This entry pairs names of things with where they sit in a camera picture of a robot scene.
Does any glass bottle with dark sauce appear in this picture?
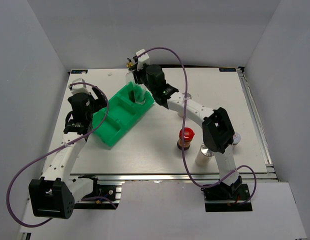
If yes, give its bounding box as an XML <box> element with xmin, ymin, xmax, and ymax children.
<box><xmin>125</xmin><ymin>58</ymin><xmax>138</xmax><ymax>103</ymax></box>

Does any clear glass bottle gold spout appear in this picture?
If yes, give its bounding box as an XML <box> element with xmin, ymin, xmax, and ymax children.
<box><xmin>132</xmin><ymin>82</ymin><xmax>146</xmax><ymax>105</ymax></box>

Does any red cap sauce bottle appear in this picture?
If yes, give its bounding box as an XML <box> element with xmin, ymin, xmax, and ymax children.
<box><xmin>177</xmin><ymin>127</ymin><xmax>195</xmax><ymax>150</ymax></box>

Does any white lid spice jar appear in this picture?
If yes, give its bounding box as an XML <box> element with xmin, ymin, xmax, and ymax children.
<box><xmin>232</xmin><ymin>132</ymin><xmax>241</xmax><ymax>146</ymax></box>

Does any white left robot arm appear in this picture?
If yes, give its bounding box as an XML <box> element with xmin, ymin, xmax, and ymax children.
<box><xmin>28</xmin><ymin>83</ymin><xmax>108</xmax><ymax>219</ymax></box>

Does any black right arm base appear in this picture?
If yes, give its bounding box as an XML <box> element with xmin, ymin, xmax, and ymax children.
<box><xmin>200</xmin><ymin>183</ymin><xmax>253</xmax><ymax>213</ymax></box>

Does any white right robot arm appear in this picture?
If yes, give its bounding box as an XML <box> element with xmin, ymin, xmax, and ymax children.
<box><xmin>130</xmin><ymin>64</ymin><xmax>242</xmax><ymax>200</ymax></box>

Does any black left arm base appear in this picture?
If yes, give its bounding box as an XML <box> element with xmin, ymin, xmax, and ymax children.
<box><xmin>67</xmin><ymin>174</ymin><xmax>119</xmax><ymax>210</ymax></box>

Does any green three-compartment plastic bin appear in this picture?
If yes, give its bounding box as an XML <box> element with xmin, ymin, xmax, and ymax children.
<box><xmin>92</xmin><ymin>84</ymin><xmax>154</xmax><ymax>148</ymax></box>

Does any left blue logo sticker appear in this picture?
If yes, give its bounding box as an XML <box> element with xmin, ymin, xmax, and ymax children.
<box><xmin>70</xmin><ymin>69</ymin><xmax>88</xmax><ymax>75</ymax></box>

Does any blue logo sticker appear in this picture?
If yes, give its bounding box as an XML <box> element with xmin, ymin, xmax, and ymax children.
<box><xmin>219</xmin><ymin>67</ymin><xmax>237</xmax><ymax>73</ymax></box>
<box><xmin>70</xmin><ymin>69</ymin><xmax>88</xmax><ymax>75</ymax></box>

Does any white shaker blue label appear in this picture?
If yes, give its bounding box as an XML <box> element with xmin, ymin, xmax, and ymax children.
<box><xmin>177</xmin><ymin>92</ymin><xmax>192</xmax><ymax>118</ymax></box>

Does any right blue logo sticker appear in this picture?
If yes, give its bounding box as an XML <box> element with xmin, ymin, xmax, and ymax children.
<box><xmin>219</xmin><ymin>67</ymin><xmax>237</xmax><ymax>73</ymax></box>

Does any white shaker silver lid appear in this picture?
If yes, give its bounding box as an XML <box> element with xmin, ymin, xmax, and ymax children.
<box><xmin>195</xmin><ymin>143</ymin><xmax>215</xmax><ymax>167</ymax></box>

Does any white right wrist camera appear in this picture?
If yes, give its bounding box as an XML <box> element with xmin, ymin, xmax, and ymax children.
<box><xmin>133</xmin><ymin>48</ymin><xmax>150</xmax><ymax>71</ymax></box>

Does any aluminium table frame rail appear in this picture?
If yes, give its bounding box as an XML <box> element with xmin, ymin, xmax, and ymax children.
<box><xmin>236</xmin><ymin>66</ymin><xmax>279</xmax><ymax>182</ymax></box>

